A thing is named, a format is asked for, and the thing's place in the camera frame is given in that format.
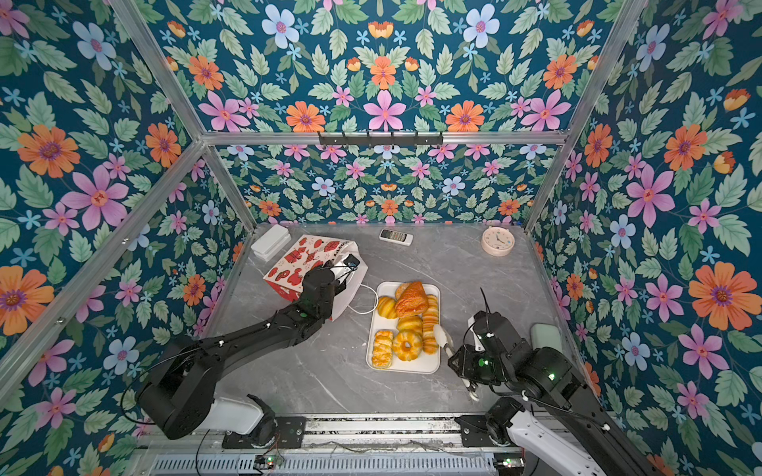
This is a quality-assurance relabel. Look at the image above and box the long twisted bread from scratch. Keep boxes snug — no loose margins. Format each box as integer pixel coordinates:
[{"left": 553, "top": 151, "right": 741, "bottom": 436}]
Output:
[{"left": 422, "top": 295, "right": 440, "bottom": 355}]

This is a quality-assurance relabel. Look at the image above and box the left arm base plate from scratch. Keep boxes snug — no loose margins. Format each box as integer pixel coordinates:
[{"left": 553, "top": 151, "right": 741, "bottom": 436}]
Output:
[{"left": 222, "top": 416, "right": 307, "bottom": 449}]

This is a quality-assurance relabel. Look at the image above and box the reddish brown long loaf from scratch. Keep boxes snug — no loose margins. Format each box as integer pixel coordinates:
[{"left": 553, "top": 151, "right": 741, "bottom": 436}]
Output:
[{"left": 395, "top": 281, "right": 429, "bottom": 319}]

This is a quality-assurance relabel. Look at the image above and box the white plastic box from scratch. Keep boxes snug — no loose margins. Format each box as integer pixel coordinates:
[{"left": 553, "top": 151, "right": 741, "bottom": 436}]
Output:
[{"left": 251, "top": 224, "right": 291, "bottom": 262}]

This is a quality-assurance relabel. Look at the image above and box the black hook rail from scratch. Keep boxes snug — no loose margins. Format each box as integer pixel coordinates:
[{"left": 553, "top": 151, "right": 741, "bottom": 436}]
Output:
[{"left": 317, "top": 132, "right": 445, "bottom": 147}]

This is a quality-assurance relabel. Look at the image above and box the white remote control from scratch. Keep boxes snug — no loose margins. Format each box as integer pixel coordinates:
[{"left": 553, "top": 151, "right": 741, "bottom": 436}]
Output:
[{"left": 379, "top": 229, "right": 414, "bottom": 246}]

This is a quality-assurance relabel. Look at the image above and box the pale green object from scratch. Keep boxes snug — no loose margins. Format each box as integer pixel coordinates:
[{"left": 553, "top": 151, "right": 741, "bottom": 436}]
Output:
[{"left": 530, "top": 323, "right": 564, "bottom": 352}]

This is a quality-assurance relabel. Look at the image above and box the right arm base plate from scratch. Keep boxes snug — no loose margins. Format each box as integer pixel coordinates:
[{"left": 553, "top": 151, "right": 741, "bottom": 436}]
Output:
[{"left": 454, "top": 412, "right": 545, "bottom": 448}]

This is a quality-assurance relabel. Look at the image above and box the red white paper bag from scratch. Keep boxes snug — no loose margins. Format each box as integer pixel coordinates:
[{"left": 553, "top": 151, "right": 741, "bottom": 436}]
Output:
[{"left": 264, "top": 234, "right": 368, "bottom": 321}]

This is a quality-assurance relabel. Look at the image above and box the small yellow bun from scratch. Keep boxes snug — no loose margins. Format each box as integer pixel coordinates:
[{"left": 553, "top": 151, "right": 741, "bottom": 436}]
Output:
[{"left": 376, "top": 296, "right": 398, "bottom": 319}]

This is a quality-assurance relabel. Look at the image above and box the yellow glazed ring donut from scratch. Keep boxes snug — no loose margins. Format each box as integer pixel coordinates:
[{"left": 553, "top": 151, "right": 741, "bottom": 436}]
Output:
[{"left": 392, "top": 331, "right": 423, "bottom": 362}]

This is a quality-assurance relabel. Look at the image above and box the pale cream bread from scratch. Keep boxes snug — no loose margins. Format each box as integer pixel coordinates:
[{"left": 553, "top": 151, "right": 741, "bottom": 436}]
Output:
[{"left": 397, "top": 315, "right": 423, "bottom": 335}]

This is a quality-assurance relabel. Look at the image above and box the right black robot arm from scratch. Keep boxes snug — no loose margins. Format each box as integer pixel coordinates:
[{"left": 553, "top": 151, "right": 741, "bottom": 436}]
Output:
[{"left": 448, "top": 311, "right": 660, "bottom": 475}]

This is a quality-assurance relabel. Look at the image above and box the yellow croissant bread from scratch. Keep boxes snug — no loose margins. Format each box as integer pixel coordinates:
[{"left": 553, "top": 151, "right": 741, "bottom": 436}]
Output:
[{"left": 371, "top": 329, "right": 394, "bottom": 369}]

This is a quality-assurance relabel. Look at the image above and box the pink round clock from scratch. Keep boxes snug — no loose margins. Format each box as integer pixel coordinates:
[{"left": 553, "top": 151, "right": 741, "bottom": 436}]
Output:
[{"left": 480, "top": 227, "right": 516, "bottom": 257}]

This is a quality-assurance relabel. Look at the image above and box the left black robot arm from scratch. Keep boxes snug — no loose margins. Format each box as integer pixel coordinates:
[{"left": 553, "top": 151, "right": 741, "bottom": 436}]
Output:
[{"left": 136, "top": 254, "right": 363, "bottom": 447}]

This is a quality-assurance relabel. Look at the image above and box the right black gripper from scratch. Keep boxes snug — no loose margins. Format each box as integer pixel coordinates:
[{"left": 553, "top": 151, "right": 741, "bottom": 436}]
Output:
[{"left": 443, "top": 343, "right": 512, "bottom": 384}]

